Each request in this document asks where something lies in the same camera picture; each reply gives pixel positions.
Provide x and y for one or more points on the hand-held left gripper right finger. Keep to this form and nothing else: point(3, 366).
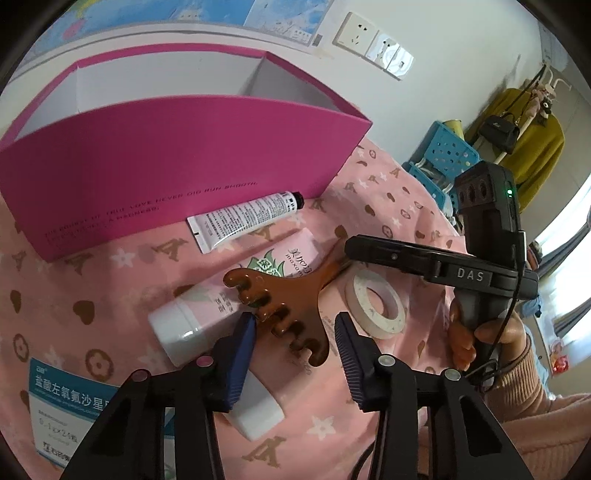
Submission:
point(348, 364)

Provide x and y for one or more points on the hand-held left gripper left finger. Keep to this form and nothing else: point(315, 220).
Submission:
point(240, 364)

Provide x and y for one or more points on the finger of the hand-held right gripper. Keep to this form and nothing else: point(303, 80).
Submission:
point(383, 248)
point(415, 268)

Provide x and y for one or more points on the white tape roll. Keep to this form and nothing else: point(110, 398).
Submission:
point(355, 295)

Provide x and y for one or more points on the pink lotion tube white cap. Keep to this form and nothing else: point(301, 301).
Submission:
point(184, 318)

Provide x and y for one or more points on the brown comb-shaped massager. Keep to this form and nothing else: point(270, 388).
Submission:
point(286, 295)

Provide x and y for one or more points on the small white tube black cap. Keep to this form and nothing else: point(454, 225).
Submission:
point(240, 219)

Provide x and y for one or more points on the blue and white medicine box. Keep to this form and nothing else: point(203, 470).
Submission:
point(60, 397)

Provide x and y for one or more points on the pink cardboard box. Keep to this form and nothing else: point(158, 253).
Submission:
point(184, 152)

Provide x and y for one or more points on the person's right forearm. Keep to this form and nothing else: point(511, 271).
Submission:
point(545, 424)

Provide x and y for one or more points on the person's right hand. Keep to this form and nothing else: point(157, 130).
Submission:
point(503, 339)

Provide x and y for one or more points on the white rectangular block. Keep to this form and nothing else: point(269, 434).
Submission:
point(258, 410)

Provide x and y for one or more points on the pink printed blanket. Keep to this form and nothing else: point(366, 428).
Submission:
point(392, 184)

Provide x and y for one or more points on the blue perforated basket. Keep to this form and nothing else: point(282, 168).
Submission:
point(450, 150)
point(427, 182)

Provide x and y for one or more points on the yellow garment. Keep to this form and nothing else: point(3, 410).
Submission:
point(540, 147)

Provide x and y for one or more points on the black handbag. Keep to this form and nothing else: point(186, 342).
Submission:
point(501, 131)

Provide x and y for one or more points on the white coat rack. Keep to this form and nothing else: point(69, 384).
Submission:
point(549, 78)

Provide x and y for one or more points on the white wall switch plate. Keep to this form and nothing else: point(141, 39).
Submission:
point(401, 62)

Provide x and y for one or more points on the white wall socket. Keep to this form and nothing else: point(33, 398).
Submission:
point(381, 46)
point(353, 32)

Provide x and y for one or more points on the wall map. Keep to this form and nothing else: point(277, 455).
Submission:
point(286, 14)

